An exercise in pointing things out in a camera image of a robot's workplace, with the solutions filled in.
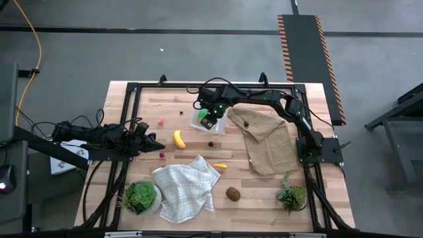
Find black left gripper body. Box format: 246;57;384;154
132;132;153;155

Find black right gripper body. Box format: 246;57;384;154
200;97;229;130

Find brown kiwi toy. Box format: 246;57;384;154
225;186;241;202

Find clear plastic tupperware container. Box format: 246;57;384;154
190;107;229;134

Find yellow banana toy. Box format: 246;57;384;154
173;130;186;149

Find white checked dish towel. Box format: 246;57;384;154
151;155;221;224

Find green succulent in white pot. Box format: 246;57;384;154
120;180;163;216

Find tan burlap cloth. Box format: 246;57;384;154
227;107;300;177

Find white paper booklet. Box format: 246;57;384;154
49;139;89;175

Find black diagonal beam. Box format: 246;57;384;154
13;125;90;171

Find black striped-edge floor mat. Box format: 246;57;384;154
277;14;347;126

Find small leafy potted plant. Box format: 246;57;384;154
276;171;308;216

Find black computer mouse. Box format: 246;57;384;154
0;164;17;195

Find dark grey panel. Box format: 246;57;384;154
0;61;19;143

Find grey desk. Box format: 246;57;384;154
0;140;29;232

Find black metal stand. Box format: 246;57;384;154
365;82;423;192

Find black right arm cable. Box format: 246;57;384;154
186;77;239;110

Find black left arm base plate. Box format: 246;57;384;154
87;145;133;162

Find black floor cables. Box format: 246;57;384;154
15;105;106;133

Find dark brown hose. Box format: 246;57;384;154
82;160;104;222

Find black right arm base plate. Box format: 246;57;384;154
295;137;352;165

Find black cable clip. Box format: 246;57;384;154
18;67;40;79

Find yellow floor cable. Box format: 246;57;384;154
13;0;42;126

